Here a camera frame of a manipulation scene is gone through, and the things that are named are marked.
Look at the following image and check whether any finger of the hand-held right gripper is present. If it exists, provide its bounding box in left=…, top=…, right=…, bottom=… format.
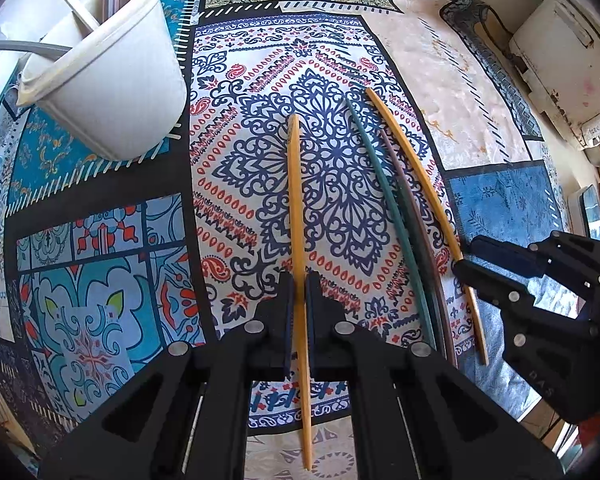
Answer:
left=451, top=258, right=536, bottom=318
left=467, top=234, right=556, bottom=281

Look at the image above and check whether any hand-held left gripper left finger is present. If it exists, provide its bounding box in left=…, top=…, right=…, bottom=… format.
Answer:
left=39, top=270, right=297, bottom=480

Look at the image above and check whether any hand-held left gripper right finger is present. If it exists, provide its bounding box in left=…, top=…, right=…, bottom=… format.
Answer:
left=305, top=270, right=565, bottom=480

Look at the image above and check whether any yellow chopstick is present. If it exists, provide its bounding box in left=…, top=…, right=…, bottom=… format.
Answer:
left=286, top=113, right=314, bottom=472
left=365, top=87, right=490, bottom=367

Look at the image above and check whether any brown chopstick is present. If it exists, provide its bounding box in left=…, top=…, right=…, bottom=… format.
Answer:
left=379, top=129, right=459, bottom=368

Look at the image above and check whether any green chopstick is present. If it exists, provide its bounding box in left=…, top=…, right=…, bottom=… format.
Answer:
left=343, top=96, right=438, bottom=351

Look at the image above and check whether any white ceramic utensil cup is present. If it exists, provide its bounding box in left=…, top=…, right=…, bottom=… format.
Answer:
left=16, top=0, right=189, bottom=161

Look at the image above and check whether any grey chopstick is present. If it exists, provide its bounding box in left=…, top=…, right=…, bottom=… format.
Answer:
left=0, top=39, right=74, bottom=62

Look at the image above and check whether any patterned blue patchwork mat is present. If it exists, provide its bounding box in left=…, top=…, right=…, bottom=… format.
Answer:
left=0, top=0, right=573, bottom=480

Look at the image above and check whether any white rice cooker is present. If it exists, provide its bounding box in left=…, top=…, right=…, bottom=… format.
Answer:
left=507, top=0, right=600, bottom=166

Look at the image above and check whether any black rice cooker cable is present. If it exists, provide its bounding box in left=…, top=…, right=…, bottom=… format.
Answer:
left=477, top=2, right=515, bottom=68

